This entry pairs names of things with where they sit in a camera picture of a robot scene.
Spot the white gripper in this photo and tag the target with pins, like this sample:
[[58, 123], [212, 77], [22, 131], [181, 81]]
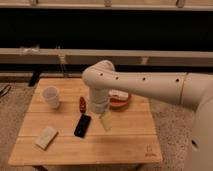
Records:
[[99, 102]]

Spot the red pepper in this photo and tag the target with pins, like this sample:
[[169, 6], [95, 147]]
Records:
[[82, 105]]

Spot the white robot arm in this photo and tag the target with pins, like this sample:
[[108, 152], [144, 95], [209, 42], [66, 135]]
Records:
[[194, 91]]

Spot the orange ceramic bowl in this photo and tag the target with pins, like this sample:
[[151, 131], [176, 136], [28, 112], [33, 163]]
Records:
[[119, 101]]

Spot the white cloth in bowl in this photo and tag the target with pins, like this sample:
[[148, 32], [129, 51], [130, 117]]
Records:
[[120, 95]]

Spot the black smartphone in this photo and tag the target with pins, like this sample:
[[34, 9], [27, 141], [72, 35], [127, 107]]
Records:
[[82, 126]]

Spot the wooden table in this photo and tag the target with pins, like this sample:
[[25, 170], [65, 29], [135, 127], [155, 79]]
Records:
[[132, 138]]

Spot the beige sponge block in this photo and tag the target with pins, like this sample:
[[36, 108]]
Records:
[[45, 137]]

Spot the white plastic cup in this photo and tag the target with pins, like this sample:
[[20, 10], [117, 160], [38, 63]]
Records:
[[50, 95]]

